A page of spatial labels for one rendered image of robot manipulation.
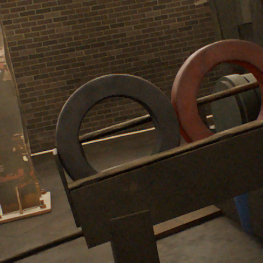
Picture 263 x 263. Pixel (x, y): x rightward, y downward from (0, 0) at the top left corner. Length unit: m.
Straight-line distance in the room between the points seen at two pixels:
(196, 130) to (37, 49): 6.13
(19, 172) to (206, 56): 2.61
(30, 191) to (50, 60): 3.76
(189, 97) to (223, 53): 0.08
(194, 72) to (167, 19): 6.38
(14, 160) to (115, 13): 4.13
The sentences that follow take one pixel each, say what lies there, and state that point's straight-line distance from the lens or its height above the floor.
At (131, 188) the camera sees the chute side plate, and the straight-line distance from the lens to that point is 0.64.
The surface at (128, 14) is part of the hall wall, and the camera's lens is 6.95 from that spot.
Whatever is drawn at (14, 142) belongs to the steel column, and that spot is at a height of 0.49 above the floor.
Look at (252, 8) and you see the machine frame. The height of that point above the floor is 0.89.
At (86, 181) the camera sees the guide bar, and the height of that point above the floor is 0.61.
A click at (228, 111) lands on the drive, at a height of 0.52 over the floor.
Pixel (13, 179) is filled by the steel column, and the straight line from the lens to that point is 3.22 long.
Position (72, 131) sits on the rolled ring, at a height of 0.68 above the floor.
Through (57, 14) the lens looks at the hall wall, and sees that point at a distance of 6.84.
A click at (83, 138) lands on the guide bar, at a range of 0.71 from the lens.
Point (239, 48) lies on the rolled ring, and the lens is 0.72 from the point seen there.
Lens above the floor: 0.73
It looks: 6 degrees down
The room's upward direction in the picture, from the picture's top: 11 degrees counter-clockwise
